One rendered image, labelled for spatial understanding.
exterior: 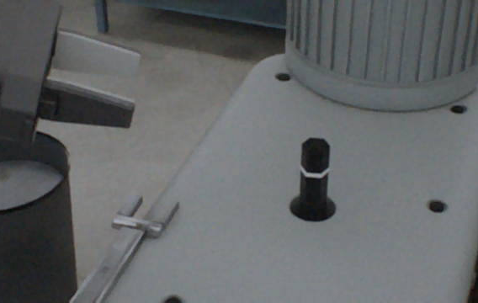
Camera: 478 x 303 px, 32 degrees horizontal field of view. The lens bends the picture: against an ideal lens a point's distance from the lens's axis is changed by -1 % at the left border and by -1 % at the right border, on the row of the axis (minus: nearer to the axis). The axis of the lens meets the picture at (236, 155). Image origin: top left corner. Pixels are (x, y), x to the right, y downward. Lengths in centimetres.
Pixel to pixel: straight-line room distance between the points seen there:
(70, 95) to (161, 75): 407
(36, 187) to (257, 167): 237
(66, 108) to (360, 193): 25
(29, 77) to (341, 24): 32
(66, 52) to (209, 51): 424
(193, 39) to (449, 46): 424
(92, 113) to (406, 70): 32
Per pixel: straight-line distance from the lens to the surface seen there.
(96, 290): 60
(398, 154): 74
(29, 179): 309
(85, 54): 62
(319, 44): 79
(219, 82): 454
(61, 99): 57
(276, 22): 465
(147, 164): 395
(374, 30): 75
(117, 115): 57
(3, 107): 54
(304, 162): 64
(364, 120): 77
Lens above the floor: 231
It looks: 36 degrees down
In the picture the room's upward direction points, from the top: 1 degrees counter-clockwise
